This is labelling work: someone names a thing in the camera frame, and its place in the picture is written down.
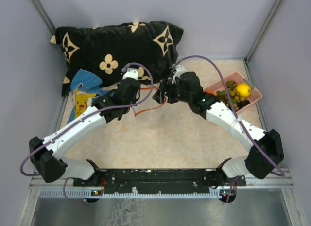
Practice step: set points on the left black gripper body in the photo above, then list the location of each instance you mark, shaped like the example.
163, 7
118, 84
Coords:
132, 102

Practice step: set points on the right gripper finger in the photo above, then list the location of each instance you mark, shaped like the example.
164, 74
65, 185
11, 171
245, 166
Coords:
160, 94
172, 96

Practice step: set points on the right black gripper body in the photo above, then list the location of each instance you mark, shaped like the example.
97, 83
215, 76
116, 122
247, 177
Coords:
176, 84

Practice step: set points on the clear orange zip top bag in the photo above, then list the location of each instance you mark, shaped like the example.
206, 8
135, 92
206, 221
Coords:
149, 109

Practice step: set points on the pink plastic basket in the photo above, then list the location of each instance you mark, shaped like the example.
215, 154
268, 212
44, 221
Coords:
254, 96

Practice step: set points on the orange persimmon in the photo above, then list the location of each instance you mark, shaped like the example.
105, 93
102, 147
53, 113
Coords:
209, 92

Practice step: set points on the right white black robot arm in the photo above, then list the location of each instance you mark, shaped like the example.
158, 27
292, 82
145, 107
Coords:
264, 148

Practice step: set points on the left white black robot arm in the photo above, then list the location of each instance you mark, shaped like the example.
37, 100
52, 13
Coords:
48, 154

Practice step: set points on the blue Pikachu cloth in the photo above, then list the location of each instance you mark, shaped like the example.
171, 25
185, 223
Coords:
85, 87

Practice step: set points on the red strawberries with leaves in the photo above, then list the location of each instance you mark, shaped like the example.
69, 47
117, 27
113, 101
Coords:
231, 84

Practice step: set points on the black floral plush pillow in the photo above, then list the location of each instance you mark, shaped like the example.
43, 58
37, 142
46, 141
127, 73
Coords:
104, 51

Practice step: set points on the brown longan bunch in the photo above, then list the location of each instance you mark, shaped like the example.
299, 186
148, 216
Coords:
233, 95

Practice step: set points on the dark blue grapes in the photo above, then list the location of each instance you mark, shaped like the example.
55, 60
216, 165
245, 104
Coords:
240, 105

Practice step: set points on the yellow lemon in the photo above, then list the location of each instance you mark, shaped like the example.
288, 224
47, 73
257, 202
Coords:
243, 89

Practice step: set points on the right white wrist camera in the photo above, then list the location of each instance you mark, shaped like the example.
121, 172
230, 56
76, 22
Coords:
178, 70

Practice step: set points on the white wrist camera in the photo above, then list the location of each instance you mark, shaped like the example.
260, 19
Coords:
130, 73
178, 70

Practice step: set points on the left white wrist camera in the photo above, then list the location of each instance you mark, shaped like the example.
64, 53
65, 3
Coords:
130, 73

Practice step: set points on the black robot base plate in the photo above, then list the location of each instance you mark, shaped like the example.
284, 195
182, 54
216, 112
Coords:
154, 181

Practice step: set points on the aluminium frame rail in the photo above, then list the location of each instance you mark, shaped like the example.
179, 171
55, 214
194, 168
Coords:
63, 188

